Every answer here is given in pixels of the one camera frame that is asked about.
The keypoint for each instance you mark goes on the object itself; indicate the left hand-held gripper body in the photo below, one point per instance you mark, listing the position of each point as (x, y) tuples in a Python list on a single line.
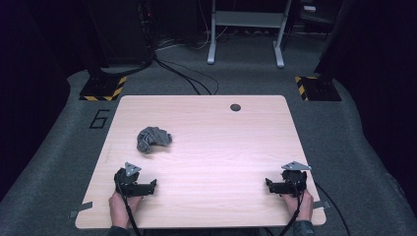
[(131, 183)]

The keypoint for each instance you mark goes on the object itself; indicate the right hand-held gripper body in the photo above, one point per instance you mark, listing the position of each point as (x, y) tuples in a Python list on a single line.
[(290, 183)]

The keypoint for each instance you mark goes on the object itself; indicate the grey fluffy towel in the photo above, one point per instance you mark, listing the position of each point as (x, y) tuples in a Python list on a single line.
[(151, 137)]

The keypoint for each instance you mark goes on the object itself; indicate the person's right hand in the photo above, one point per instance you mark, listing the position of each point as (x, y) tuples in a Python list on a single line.
[(303, 206)]

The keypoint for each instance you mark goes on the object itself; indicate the person's left hand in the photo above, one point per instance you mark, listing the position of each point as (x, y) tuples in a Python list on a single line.
[(120, 208)]

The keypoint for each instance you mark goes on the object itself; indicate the grey tape strip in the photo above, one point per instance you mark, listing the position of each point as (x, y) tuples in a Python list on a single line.
[(321, 205), (81, 209)]

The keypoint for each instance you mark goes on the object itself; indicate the round black table grommet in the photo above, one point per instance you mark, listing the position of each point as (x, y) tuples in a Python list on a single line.
[(235, 107)]

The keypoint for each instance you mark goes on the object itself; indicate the black stand with striped base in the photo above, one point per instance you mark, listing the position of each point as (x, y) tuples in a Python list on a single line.
[(319, 88), (105, 87)]

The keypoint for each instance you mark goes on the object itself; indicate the white metal desk frame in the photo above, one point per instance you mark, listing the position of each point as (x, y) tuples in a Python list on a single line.
[(249, 19)]

